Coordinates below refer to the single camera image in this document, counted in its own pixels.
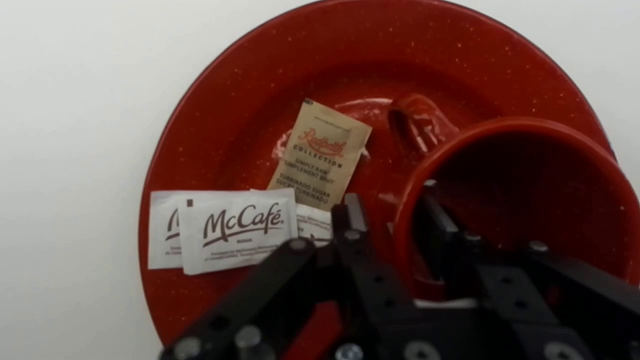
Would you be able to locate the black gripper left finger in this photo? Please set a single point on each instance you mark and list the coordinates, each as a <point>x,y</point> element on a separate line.
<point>265,315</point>

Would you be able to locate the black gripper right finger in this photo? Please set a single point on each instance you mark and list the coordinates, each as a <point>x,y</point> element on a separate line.
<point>547,306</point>

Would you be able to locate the red enamel mug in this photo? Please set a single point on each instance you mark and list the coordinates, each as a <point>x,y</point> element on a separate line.
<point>512,181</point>

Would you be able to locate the red enamel plate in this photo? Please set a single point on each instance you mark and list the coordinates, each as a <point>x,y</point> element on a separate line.
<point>356,57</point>

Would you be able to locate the white McCafe sugar packet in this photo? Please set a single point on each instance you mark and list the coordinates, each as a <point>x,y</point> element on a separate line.
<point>225,231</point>

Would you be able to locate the brown sugar packet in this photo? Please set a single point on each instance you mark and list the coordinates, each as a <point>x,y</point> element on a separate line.
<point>320,154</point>

